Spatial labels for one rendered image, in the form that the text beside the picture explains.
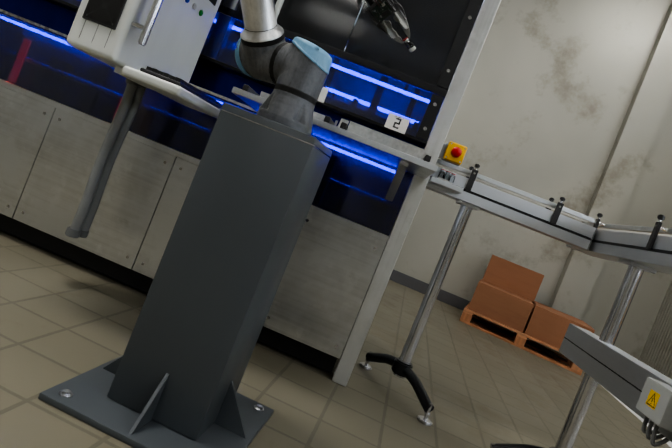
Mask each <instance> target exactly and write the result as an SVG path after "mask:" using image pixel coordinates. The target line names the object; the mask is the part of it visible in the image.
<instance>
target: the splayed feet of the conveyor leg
mask: <svg viewBox="0 0 672 448"><path fill-rule="evenodd" d="M365 361H366V362H365V363H364V362H360V363H359V365H360V367H362V368H363V369H366V370H372V367H371V366H370V365H369V364H368V363H369V362H378V363H386V364H389V365H391V366H392V367H391V369H392V371H393V372H394V373H395V374H397V375H399V376H401V377H405V378H406V379H407V380H408V381H409V382H410V384H411V386H412V387H413V389H414V391H415V393H416V395H417V397H418V400H419V402H420V404H421V406H422V408H423V410H424V414H425V416H422V415H419V416H417V419H418V421H419V422H420V423H422V424H424V425H426V426H431V425H432V421H431V420H430V419H429V418H428V416H430V415H431V414H430V412H431V411H432V410H433V409H434V406H433V404H432V402H431V400H430V398H429V396H428V394H427V392H426V390H425V388H424V386H423V384H422V382H421V381H420V379H419V377H418V376H417V375H416V373H415V372H414V371H413V370H412V368H413V365H412V363H410V364H406V363H404V362H402V361H401V360H399V357H395V356H393V355H390V354H385V353H374V352H371V351H370V352H368V353H367V354H366V359H365Z"/></svg>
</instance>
